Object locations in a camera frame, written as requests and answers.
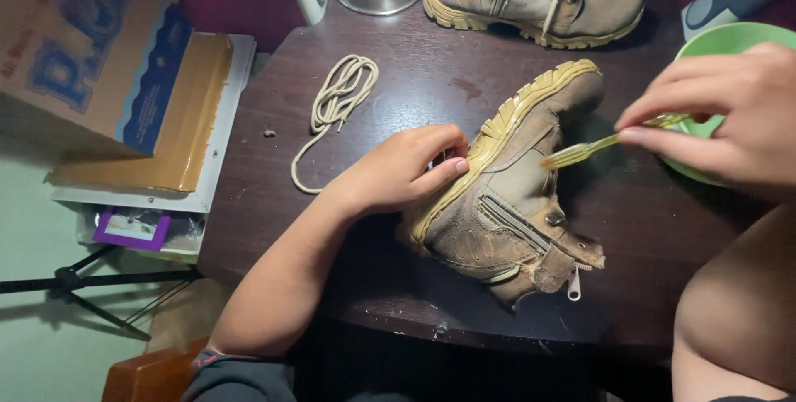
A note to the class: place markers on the clear plastic storage box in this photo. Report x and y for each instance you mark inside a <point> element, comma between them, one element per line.
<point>183,231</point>

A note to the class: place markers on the yellow translucent toothbrush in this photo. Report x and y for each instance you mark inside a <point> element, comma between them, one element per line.
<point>578,152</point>

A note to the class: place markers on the person's dark grey garment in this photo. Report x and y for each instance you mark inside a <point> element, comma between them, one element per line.
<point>239,380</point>

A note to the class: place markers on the white flat board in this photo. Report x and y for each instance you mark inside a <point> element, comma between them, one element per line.
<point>221,153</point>

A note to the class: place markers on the printed cardboard box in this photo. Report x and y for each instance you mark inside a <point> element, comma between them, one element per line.
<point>81,47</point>

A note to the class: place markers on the loose beige shoelace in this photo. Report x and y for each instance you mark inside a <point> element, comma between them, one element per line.
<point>339,97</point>

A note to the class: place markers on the black tripod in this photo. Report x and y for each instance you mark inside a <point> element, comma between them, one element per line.
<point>68,281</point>

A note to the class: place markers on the green plastic bowl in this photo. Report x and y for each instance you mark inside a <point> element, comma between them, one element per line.
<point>721,41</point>

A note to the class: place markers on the person's right hand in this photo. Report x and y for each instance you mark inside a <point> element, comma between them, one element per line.
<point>740,122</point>

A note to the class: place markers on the purple framed card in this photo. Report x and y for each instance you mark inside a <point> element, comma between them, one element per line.
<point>132,228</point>

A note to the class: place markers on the person's left hand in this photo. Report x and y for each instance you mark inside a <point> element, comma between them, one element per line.
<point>385,172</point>

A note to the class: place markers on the brown glossy folder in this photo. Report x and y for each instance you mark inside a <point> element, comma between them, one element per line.
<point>186,122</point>

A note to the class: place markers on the unlaced brown boot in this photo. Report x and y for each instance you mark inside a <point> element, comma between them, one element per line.
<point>510,203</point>

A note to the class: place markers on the brown wooden chair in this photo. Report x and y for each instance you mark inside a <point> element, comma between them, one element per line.
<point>149,374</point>

